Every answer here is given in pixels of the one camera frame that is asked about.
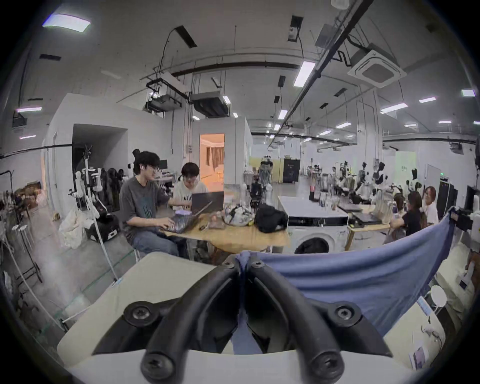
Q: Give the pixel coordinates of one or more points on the white round stool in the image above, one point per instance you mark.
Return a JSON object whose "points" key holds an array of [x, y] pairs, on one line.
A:
{"points": [[438, 296]]}

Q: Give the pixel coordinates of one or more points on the low wooden table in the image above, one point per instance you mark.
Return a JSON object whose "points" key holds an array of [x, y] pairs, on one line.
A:
{"points": [[367, 223]]}

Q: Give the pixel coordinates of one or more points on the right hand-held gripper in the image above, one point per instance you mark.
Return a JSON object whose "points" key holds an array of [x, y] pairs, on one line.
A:
{"points": [[475, 228]]}

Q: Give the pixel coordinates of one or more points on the white stand pole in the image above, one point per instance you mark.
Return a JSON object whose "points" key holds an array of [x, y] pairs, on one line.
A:
{"points": [[98, 240]]}

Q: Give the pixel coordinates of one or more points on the bed with beige sheet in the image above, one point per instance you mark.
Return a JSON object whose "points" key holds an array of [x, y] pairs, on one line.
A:
{"points": [[168, 273]]}

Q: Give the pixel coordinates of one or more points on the small card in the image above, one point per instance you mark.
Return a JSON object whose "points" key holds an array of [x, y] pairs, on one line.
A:
{"points": [[420, 355]]}

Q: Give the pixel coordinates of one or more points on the row of robots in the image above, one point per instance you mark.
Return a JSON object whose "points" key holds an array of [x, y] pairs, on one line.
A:
{"points": [[360, 180]]}

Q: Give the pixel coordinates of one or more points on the white plastic bag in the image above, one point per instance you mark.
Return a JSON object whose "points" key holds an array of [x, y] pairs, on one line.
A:
{"points": [[73, 228]]}

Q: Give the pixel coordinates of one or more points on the blue garment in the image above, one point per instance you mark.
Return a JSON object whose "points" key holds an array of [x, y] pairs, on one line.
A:
{"points": [[356, 272]]}

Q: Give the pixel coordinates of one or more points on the black cabinet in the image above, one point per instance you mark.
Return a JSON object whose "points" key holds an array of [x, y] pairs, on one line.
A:
{"points": [[291, 170]]}

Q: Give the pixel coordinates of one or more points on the white washing machine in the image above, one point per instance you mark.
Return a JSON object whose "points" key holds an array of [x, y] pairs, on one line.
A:
{"points": [[318, 232]]}

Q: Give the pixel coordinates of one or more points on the wooden table with laptops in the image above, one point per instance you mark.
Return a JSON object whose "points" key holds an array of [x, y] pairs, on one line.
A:
{"points": [[240, 234]]}

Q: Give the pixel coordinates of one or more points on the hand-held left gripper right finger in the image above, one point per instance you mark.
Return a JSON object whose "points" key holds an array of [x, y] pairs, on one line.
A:
{"points": [[285, 300]]}

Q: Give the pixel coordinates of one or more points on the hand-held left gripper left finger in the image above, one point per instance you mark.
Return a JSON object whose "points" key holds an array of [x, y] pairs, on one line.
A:
{"points": [[204, 300]]}

